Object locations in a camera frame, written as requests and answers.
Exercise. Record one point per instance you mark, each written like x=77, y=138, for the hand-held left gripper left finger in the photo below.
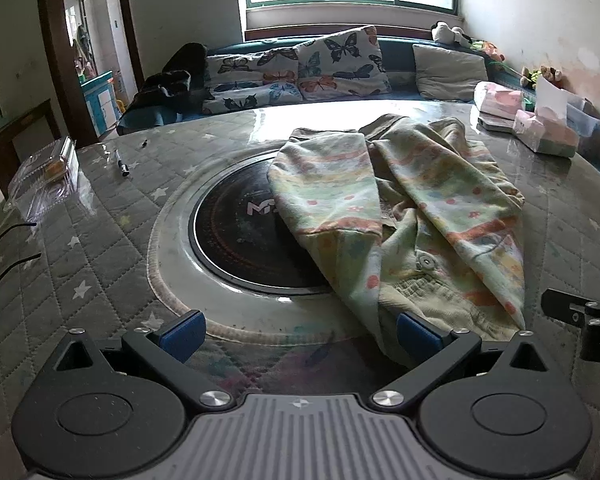
x=182, y=332

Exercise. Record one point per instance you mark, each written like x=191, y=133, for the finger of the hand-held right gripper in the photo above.
x=560, y=305

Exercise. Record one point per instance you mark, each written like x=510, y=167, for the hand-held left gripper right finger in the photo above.
x=415, y=337

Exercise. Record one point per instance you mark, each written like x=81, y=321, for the floral striped fleece garment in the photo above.
x=330, y=195

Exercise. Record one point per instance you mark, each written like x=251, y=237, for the hanging clothes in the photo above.
x=83, y=42

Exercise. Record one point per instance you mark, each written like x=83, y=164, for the white round cooktop surround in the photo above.
x=180, y=280

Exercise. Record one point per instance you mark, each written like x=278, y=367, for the round black induction cooktop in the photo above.
x=230, y=230

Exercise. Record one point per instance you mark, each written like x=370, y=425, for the grey star quilted table cover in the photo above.
x=105, y=220

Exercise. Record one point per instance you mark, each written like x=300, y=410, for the pink and green tissue pack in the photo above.
x=545, y=135

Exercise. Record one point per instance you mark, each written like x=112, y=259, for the clear plastic storage box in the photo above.
x=590, y=120

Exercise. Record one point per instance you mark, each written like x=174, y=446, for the black pen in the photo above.
x=121, y=162

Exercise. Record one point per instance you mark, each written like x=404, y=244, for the flat grey device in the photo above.
x=495, y=125

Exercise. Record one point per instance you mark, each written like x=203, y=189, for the white paper sheet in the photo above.
x=550, y=95

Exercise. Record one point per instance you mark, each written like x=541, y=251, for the clear plastic food container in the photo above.
x=45, y=185

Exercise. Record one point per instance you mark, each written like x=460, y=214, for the small brown plush toy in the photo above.
x=542, y=75

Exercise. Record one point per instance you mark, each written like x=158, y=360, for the blue and white cabinet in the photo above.
x=97, y=102

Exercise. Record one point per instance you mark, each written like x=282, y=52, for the dark clothing pile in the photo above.
x=172, y=80

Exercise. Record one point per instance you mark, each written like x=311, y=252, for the grey pillow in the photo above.
x=447, y=72

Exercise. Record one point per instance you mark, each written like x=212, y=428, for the pink and green plush toy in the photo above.
x=490, y=50

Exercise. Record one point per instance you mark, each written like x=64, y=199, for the large butterfly print pillow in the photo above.
x=340, y=65

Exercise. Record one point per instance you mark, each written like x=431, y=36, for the blue sofa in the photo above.
x=400, y=55

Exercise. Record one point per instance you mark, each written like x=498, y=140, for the black and white plush toy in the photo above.
x=447, y=34

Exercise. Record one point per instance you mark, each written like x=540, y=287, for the dark brown door frame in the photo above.
x=55, y=35

